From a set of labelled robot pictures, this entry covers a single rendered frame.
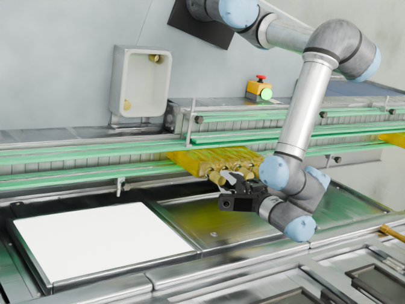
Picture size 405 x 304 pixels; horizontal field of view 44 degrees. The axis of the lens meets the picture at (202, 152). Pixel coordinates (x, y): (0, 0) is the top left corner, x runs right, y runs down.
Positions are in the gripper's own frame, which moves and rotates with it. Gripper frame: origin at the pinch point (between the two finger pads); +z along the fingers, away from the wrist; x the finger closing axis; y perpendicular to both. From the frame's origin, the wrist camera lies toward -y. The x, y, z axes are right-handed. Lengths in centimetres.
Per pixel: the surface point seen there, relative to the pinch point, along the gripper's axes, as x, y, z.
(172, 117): 11.2, -0.9, 29.2
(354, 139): -4, 101, 27
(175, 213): -12.7, -10.7, 6.0
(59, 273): -12, -55, -13
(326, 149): -5, 77, 23
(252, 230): -12.9, 6.4, -11.8
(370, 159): -16, 117, 27
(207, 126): 7.7, 12.9, 27.2
